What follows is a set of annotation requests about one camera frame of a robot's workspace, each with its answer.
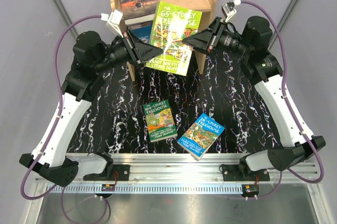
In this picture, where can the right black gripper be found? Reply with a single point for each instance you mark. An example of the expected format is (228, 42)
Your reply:
(205, 41)

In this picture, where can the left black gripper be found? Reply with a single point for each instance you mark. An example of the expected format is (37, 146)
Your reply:
(140, 51)

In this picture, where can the blue back-cover book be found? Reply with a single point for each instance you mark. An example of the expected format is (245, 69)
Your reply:
(142, 30)

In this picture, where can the lime green 65-Storey Treehouse book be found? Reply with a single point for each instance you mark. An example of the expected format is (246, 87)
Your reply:
(171, 25)

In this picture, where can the dark Tale of Two Cities book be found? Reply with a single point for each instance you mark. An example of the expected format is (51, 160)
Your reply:
(138, 11)

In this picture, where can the dark green 104-Storey Treehouse book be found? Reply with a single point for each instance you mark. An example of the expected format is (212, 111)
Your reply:
(159, 120)

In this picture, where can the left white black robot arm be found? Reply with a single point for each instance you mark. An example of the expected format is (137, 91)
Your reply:
(92, 58)

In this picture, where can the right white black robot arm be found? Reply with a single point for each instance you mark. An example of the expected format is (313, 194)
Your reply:
(262, 69)

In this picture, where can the black marble pattern mat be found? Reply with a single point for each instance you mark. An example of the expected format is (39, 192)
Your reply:
(115, 123)

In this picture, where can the blue 26-Storey Treehouse book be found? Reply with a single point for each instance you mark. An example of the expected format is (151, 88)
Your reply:
(201, 136)

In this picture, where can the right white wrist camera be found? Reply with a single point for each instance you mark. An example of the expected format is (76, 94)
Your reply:
(228, 9)

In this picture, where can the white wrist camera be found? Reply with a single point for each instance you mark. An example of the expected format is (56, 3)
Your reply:
(228, 9)
(113, 21)

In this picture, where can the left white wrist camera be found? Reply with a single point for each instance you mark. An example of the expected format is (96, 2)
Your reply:
(113, 21)

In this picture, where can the aluminium mounting rail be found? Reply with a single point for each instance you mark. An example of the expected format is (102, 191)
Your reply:
(158, 168)

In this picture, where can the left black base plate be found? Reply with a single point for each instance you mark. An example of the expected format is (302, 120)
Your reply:
(119, 172)

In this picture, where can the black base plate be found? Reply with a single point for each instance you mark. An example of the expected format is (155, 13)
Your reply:
(119, 172)
(232, 173)

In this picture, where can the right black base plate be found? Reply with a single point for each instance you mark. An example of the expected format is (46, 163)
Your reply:
(232, 173)

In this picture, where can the white slotted cable duct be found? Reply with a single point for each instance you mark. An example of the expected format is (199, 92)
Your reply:
(201, 189)

